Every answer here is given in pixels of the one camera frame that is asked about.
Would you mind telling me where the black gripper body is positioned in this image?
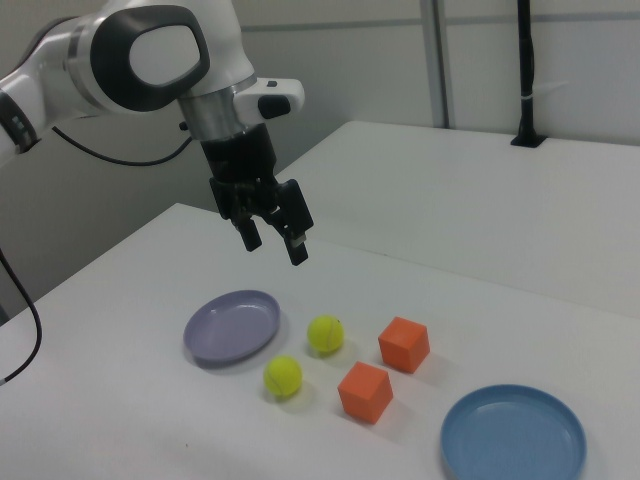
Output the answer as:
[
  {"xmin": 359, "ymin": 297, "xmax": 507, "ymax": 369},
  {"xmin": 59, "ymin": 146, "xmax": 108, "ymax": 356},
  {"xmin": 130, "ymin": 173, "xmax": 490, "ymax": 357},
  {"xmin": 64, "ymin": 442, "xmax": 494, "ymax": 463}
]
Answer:
[{"xmin": 199, "ymin": 124, "xmax": 279, "ymax": 199}]

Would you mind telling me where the yellow tennis ball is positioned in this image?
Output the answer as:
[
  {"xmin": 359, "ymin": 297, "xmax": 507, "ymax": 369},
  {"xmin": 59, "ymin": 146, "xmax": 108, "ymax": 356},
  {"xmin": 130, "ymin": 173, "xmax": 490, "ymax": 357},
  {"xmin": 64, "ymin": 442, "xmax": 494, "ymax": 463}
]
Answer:
[
  {"xmin": 263, "ymin": 354, "xmax": 304, "ymax": 398},
  {"xmin": 306, "ymin": 313, "xmax": 345, "ymax": 357}
]

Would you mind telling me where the orange cube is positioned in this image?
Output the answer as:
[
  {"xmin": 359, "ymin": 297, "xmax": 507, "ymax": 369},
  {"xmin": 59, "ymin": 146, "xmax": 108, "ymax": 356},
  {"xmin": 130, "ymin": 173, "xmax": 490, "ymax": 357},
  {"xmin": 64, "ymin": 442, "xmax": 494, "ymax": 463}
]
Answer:
[
  {"xmin": 337, "ymin": 360, "xmax": 395, "ymax": 425},
  {"xmin": 377, "ymin": 315, "xmax": 431, "ymax": 375}
]

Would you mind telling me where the purple plate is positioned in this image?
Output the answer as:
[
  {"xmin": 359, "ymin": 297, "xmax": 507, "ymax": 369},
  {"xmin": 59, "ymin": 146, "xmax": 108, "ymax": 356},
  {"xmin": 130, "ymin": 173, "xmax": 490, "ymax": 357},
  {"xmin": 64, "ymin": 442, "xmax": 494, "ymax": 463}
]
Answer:
[{"xmin": 183, "ymin": 289, "xmax": 282, "ymax": 370}]

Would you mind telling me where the black pole with base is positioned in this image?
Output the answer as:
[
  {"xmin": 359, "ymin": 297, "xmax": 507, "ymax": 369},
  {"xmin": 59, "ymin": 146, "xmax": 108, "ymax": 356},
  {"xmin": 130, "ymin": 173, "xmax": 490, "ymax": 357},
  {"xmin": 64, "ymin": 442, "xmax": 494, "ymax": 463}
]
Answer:
[{"xmin": 509, "ymin": 0, "xmax": 547, "ymax": 150}]

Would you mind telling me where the blue plate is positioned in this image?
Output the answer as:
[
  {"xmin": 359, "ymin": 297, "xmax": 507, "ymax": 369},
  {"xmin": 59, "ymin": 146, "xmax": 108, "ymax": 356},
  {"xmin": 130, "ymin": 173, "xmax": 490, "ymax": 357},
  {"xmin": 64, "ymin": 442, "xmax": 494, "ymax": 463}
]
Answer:
[{"xmin": 439, "ymin": 383, "xmax": 589, "ymax": 480}]

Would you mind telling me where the grey partition post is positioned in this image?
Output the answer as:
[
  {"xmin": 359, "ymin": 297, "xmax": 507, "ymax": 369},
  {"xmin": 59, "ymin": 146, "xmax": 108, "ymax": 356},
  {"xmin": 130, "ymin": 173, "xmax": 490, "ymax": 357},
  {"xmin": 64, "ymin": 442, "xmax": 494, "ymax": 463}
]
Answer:
[{"xmin": 428, "ymin": 0, "xmax": 457, "ymax": 129}]

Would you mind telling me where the black cable strap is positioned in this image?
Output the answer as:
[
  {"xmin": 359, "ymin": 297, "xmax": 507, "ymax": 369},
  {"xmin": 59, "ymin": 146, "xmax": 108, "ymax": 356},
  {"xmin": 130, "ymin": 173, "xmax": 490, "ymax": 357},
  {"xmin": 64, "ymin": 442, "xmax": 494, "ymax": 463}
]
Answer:
[{"xmin": 0, "ymin": 87, "xmax": 42, "ymax": 151}]

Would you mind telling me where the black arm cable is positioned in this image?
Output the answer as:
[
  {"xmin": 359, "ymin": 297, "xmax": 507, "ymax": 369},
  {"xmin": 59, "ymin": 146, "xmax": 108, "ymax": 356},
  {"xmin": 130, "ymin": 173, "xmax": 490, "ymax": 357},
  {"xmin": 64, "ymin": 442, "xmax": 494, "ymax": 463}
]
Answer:
[{"xmin": 0, "ymin": 119, "xmax": 196, "ymax": 389}]

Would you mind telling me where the white cable tie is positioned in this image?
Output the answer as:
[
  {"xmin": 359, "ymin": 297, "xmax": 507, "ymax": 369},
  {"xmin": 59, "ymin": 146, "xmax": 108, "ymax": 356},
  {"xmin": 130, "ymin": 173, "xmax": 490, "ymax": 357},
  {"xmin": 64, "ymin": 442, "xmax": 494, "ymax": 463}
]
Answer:
[{"xmin": 519, "ymin": 79, "xmax": 571, "ymax": 101}]

